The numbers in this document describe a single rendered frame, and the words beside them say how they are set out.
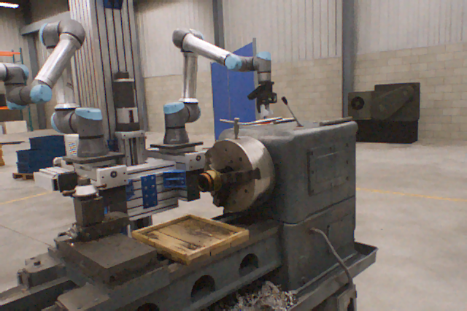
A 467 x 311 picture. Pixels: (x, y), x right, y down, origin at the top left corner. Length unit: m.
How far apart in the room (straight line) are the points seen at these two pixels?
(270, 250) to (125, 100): 1.09
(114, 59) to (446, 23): 10.16
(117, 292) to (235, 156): 0.72
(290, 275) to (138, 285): 0.79
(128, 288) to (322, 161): 1.02
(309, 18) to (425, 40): 3.46
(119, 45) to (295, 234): 1.35
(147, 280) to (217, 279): 0.37
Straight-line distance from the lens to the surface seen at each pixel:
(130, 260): 1.16
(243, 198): 1.57
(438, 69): 11.51
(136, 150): 2.16
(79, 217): 1.36
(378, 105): 10.35
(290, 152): 1.57
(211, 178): 1.50
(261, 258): 1.62
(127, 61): 2.24
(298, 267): 1.75
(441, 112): 11.51
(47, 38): 2.07
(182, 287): 1.36
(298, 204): 1.64
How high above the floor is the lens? 1.41
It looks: 10 degrees down
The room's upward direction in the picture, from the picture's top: 3 degrees counter-clockwise
